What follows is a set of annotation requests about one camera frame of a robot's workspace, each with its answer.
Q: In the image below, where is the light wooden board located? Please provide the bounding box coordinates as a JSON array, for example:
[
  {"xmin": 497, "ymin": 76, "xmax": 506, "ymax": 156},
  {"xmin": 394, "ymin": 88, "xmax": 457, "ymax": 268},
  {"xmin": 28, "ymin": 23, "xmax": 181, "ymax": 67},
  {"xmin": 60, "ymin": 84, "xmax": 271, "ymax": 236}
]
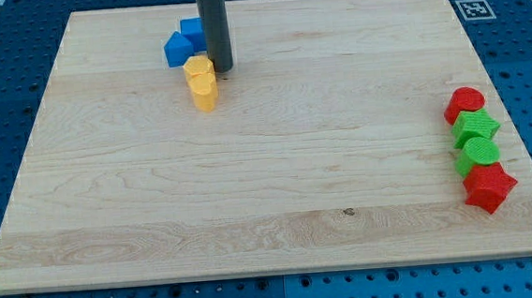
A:
[{"xmin": 0, "ymin": 0, "xmax": 532, "ymax": 295}]

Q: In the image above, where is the yellow heart block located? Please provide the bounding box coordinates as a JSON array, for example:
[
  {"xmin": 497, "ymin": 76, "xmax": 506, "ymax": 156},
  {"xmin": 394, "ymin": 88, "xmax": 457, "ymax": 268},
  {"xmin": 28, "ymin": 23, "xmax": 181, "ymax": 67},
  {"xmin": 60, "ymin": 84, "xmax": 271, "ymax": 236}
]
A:
[{"xmin": 188, "ymin": 73, "xmax": 219, "ymax": 112}]

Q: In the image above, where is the yellow hexagon block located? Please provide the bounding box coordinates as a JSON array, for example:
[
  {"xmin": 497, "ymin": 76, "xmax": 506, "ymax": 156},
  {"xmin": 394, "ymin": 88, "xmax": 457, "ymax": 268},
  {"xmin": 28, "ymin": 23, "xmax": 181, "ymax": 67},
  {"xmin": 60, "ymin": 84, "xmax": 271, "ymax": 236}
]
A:
[{"xmin": 183, "ymin": 55, "xmax": 214, "ymax": 82}]

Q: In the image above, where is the blue pentagon block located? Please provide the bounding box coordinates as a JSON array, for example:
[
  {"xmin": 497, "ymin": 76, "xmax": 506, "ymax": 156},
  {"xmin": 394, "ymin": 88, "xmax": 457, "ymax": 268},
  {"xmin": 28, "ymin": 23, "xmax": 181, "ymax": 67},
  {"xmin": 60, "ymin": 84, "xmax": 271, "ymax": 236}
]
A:
[{"xmin": 164, "ymin": 31, "xmax": 195, "ymax": 67}]

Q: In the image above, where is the blue cube block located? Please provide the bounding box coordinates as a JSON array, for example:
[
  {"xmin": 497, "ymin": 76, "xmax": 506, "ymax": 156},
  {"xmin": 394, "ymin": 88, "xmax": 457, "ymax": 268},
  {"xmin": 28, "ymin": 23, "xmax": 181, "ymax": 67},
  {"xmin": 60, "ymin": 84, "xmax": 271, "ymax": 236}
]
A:
[{"xmin": 179, "ymin": 17, "xmax": 206, "ymax": 52}]

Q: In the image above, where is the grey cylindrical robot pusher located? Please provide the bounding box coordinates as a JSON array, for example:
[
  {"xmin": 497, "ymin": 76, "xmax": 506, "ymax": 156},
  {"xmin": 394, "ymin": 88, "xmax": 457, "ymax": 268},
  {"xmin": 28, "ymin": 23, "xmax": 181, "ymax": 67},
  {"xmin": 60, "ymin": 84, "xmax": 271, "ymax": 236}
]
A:
[{"xmin": 196, "ymin": 0, "xmax": 234, "ymax": 73}]

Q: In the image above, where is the green star block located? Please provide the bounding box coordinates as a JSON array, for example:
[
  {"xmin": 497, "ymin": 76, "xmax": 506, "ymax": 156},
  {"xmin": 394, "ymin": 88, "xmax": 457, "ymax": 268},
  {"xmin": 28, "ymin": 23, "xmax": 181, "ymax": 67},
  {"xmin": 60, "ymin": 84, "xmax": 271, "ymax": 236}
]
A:
[{"xmin": 451, "ymin": 109, "xmax": 501, "ymax": 149}]

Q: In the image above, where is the red round block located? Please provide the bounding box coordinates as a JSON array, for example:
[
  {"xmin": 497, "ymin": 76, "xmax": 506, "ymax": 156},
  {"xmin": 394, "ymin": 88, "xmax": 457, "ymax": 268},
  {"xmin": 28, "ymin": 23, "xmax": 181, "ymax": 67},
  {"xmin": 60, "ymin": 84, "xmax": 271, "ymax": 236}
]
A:
[{"xmin": 444, "ymin": 86, "xmax": 485, "ymax": 125}]

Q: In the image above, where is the green round block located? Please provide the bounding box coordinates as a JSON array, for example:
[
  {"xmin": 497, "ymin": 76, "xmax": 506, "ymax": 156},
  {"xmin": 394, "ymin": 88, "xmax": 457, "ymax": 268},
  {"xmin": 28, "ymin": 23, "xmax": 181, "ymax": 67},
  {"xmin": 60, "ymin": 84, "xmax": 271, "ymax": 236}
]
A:
[{"xmin": 454, "ymin": 137, "xmax": 500, "ymax": 177}]

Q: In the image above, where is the red star block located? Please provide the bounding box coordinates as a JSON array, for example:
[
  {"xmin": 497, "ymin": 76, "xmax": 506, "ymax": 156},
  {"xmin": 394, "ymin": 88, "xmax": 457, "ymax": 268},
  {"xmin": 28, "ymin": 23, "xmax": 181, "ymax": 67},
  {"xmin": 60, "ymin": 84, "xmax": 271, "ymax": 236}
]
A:
[{"xmin": 463, "ymin": 162, "xmax": 518, "ymax": 214}]

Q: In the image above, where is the white fiducial marker tag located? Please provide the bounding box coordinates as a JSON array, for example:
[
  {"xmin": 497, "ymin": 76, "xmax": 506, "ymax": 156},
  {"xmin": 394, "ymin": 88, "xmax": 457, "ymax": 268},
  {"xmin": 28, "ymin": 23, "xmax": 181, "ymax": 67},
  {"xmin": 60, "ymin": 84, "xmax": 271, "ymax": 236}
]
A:
[{"xmin": 455, "ymin": 0, "xmax": 496, "ymax": 22}]

